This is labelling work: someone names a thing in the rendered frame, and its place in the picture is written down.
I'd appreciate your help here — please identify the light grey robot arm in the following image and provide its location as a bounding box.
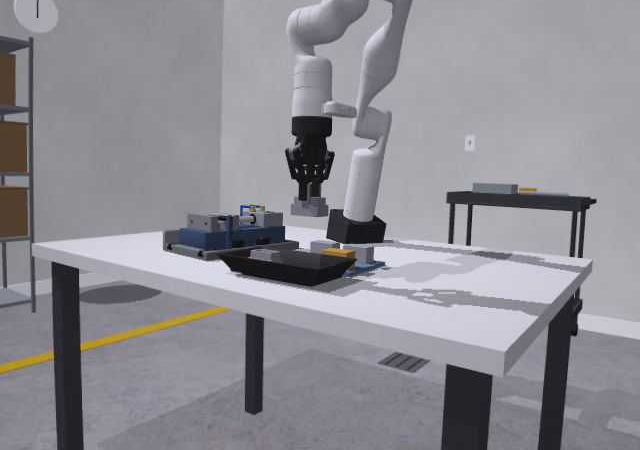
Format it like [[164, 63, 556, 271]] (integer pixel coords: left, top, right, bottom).
[[287, 0, 412, 222]]

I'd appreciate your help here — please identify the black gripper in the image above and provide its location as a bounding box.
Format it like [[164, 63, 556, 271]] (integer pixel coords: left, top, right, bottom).
[[285, 116, 335, 204]]

